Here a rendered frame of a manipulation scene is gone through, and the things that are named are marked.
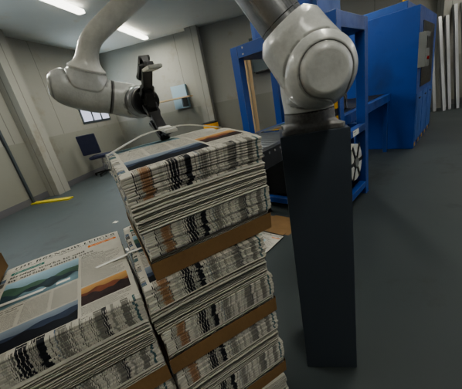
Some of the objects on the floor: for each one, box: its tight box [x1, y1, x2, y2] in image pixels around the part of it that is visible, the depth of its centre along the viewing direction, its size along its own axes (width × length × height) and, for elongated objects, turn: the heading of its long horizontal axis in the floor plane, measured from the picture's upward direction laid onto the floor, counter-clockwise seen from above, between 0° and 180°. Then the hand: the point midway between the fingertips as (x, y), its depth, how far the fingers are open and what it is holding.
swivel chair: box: [76, 134, 112, 177], centre depth 619 cm, size 58×55×99 cm
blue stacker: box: [347, 0, 437, 149], centre depth 415 cm, size 150×130×207 cm
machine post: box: [229, 46, 255, 134], centre depth 258 cm, size 9×9×155 cm
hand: (162, 99), depth 59 cm, fingers open, 13 cm apart
